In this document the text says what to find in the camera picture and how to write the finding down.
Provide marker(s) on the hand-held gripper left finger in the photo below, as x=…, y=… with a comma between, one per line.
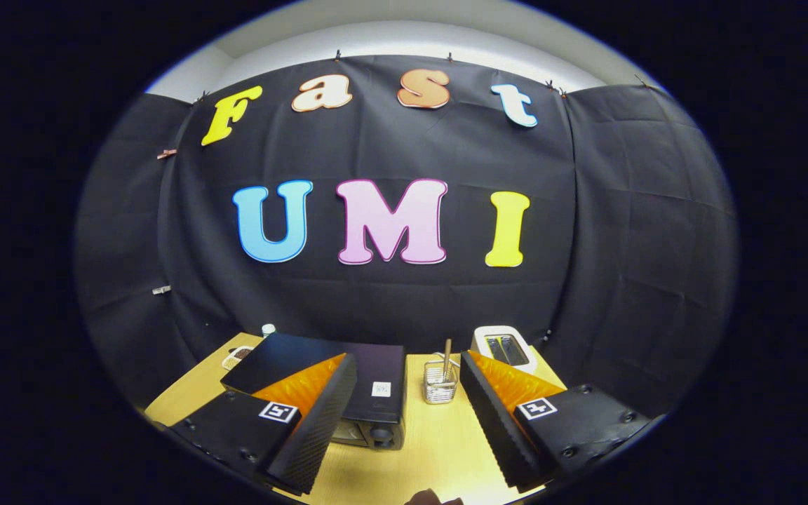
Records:
x=320, y=421

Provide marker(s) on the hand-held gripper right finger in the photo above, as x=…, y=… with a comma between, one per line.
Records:
x=495, y=421

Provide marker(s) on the black toaster oven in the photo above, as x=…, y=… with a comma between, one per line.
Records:
x=376, y=365

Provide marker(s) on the white bread toaster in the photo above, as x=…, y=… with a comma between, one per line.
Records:
x=509, y=347

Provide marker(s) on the wooden stick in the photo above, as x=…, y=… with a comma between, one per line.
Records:
x=447, y=354

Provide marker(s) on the small patterned white dish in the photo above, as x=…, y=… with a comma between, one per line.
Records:
x=238, y=358

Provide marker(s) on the black backdrop cloth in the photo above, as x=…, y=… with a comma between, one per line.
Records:
x=376, y=301

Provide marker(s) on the silver clip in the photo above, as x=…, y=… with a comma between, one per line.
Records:
x=161, y=290

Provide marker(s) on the red clip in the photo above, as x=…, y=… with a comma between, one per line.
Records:
x=167, y=153

